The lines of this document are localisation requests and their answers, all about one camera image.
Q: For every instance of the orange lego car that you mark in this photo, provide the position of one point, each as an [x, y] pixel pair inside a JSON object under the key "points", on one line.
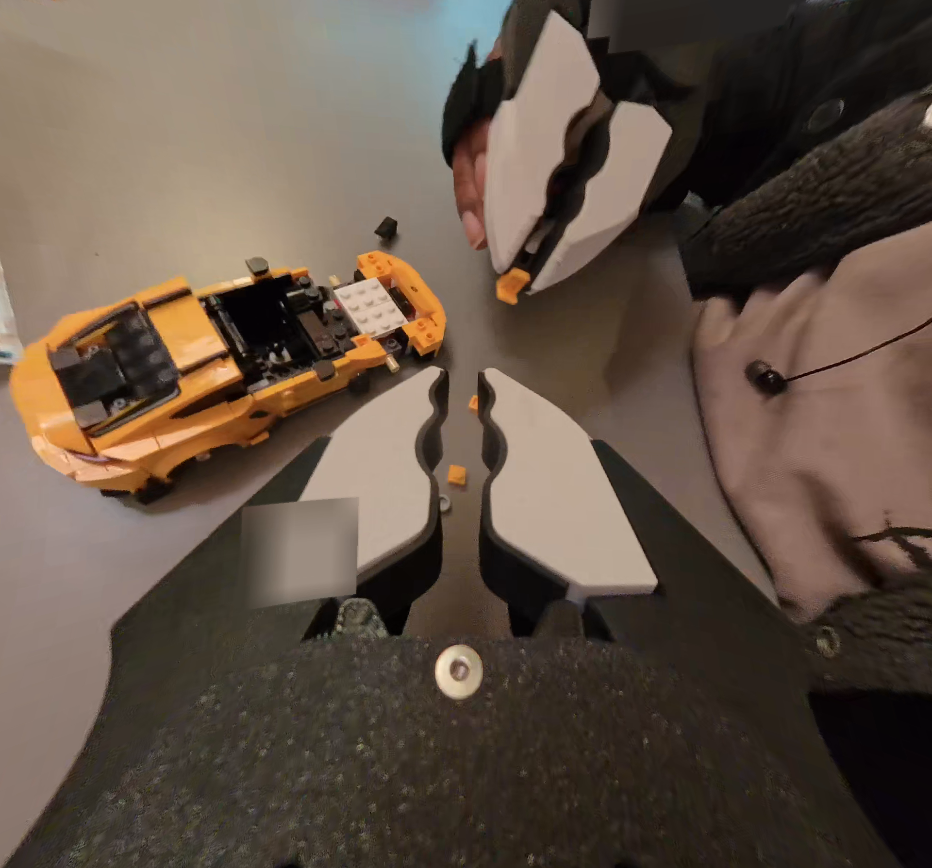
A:
{"points": [[189, 329]]}

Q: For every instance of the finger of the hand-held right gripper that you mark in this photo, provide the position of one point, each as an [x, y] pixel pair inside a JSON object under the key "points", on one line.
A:
{"points": [[626, 169], [531, 132]]}

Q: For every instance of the small black lego piece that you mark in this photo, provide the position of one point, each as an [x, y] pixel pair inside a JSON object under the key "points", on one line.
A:
{"points": [[386, 228]]}

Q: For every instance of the orange two-stud lego plate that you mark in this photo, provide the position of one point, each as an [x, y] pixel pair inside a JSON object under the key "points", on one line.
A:
{"points": [[513, 285]]}

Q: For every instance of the beige hoodie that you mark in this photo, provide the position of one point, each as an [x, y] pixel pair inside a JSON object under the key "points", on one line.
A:
{"points": [[801, 445]]}

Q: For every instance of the person's right hand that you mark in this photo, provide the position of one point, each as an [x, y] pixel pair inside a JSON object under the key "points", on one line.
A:
{"points": [[472, 191]]}

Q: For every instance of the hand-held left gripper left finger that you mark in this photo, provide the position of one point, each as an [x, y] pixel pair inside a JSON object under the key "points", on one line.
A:
{"points": [[386, 460]]}

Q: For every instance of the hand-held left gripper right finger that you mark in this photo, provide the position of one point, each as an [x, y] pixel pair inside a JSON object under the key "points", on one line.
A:
{"points": [[568, 504]]}

